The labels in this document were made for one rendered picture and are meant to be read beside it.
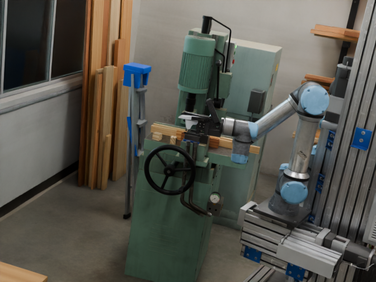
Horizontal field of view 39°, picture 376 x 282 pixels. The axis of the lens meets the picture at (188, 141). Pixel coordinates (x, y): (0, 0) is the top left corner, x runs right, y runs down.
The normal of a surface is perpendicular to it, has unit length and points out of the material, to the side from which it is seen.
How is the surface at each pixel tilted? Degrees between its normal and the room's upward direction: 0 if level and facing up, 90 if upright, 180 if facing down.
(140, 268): 90
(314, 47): 90
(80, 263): 0
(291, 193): 98
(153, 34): 90
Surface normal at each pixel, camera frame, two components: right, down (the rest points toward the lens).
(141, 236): -0.20, 0.26
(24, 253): 0.15, -0.94
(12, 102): 0.95, 0.22
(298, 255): -0.51, 0.18
